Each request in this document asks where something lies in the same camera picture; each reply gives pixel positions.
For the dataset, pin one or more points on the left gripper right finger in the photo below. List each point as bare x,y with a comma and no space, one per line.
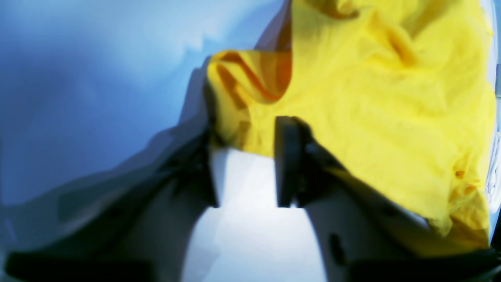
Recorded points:
362,235

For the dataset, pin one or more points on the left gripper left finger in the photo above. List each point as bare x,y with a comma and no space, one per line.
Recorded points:
130,224

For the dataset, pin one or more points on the orange t-shirt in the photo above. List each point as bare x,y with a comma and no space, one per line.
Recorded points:
396,90

